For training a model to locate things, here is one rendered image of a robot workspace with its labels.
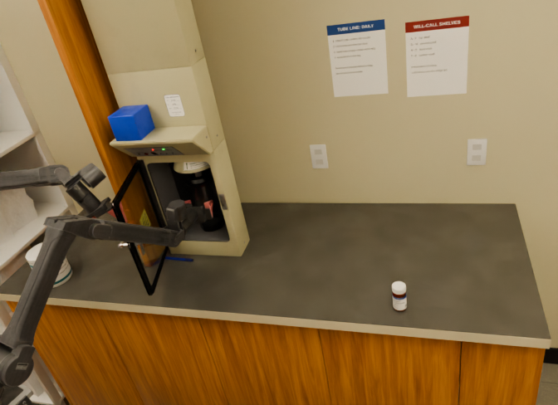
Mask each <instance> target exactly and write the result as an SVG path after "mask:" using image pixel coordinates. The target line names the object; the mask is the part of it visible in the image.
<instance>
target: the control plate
mask: <svg viewBox="0 0 558 405"><path fill-rule="evenodd" d="M151 149H154V150H151ZM163 149H165V150H163ZM125 150H127V151H129V152H131V153H132V154H135V155H137V156H156V155H182V154H183V153H181V152H180V151H178V150H177V149H175V148H174V147H153V148H131V149H125ZM172 152H174V154H173V153H172ZM144 153H147V154H148V155H145V154H144ZM152 153H156V154H152ZM160 153H162V154H160ZM166 153H168V154H166Z"/></svg>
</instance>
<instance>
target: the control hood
mask: <svg viewBox="0 0 558 405"><path fill-rule="evenodd" d="M110 146H112V147H114V148H116V149H118V150H119V151H121V152H123V153H125V154H128V155H129V156H131V157H143V156H137V155H135V154H132V153H131V152H129V151H127V150H125V149H131V148H153V147H174V148H175V149H177V150H178V151H180V152H181V153H183V154H182V155H195V154H211V153H212V152H213V147H212V144H211V141H210V138H209V134H208V128H207V126H206V125H195V126H180V127H164V128H155V129H154V130H152V131H151V132H150V133H149V134H148V135H147V136H145V137H144V138H143V139H142V140H134V141H116V139H114V140H112V141H111V142H110Z"/></svg>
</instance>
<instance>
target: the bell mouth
mask: <svg viewBox="0 0 558 405"><path fill-rule="evenodd" d="M207 168H210V165H209V164H208V163H207V162H179V163H174V170H175V171H176V172H178V173H196V172H200V171H203V170H205V169H207Z"/></svg>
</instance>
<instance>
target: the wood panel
mask: <svg viewBox="0 0 558 405"><path fill-rule="evenodd" d="M37 1H38V4H39V6H40V9H41V10H42V14H43V16H44V18H45V21H46V24H47V26H48V29H49V31H50V33H51V37H52V39H53V41H54V43H55V46H56V49H57V51H58V54H59V56H60V58H61V62H62V64H63V66H64V68H65V71H66V74H67V76H68V78H69V81H70V83H71V86H72V89H73V90H74V93H75V95H76V98H77V101H78V103H79V106H80V107H81V111H82V114H83V115H84V118H85V120H86V123H87V126H88V128H89V131H90V132H91V136H92V138H93V140H94V143H95V146H96V148H97V151H98V153H99V155H100V159H101V161H102V163H103V165H104V168H105V171H106V173H107V176H108V178H109V180H110V184H111V186H112V188H113V190H114V193H115V195H116V194H117V193H118V191H119V189H120V187H121V185H122V184H123V182H124V181H125V179H126V177H127V176H128V174H129V172H130V170H131V169H132V167H133V166H134V164H135V163H136V162H135V161H137V160H138V159H137V157H131V156H129V155H128V154H125V153H123V152H121V151H119V150H118V149H116V148H114V147H112V146H110V142H111V141H112V140H114V139H115V136H114V133H113V130H112V128H111V126H110V122H109V120H108V116H110V115H112V114H113V113H115V112H116V111H117V110H118V109H119V106H118V104H117V101H116V98H115V94H114V92H113V90H112V87H111V84H110V81H109V78H108V74H107V73H106V70H105V67H104V64H103V61H102V59H101V56H100V53H99V50H98V47H97V45H96V43H95V38H94V36H93V33H92V31H91V27H90V24H89V22H88V20H87V17H86V13H85V10H84V8H83V6H82V3H81V0H37Z"/></svg>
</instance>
